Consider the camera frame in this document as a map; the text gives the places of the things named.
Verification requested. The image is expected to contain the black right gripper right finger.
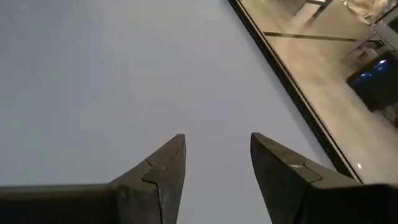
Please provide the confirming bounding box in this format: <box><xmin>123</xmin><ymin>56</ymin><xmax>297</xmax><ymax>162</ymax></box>
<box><xmin>250</xmin><ymin>132</ymin><xmax>398</xmax><ymax>224</ymax></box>

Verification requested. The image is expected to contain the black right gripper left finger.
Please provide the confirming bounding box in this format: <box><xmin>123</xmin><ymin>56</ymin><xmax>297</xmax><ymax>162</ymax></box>
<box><xmin>0</xmin><ymin>133</ymin><xmax>187</xmax><ymax>224</ymax></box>

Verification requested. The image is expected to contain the grey table mat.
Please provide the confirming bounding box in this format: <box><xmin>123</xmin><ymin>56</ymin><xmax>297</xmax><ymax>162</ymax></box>
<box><xmin>0</xmin><ymin>0</ymin><xmax>343</xmax><ymax>224</ymax></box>

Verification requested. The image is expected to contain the dark glossy box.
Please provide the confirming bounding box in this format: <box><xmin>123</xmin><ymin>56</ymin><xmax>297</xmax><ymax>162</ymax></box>
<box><xmin>346</xmin><ymin>51</ymin><xmax>398</xmax><ymax>128</ymax></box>

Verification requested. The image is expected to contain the grey metal stand base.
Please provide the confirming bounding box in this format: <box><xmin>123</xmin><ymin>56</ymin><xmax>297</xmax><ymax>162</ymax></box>
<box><xmin>338</xmin><ymin>30</ymin><xmax>398</xmax><ymax>66</ymax></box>

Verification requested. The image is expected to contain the black aluminium table frame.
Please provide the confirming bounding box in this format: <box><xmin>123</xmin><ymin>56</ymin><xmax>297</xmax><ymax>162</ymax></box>
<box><xmin>228</xmin><ymin>0</ymin><xmax>364</xmax><ymax>185</ymax></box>

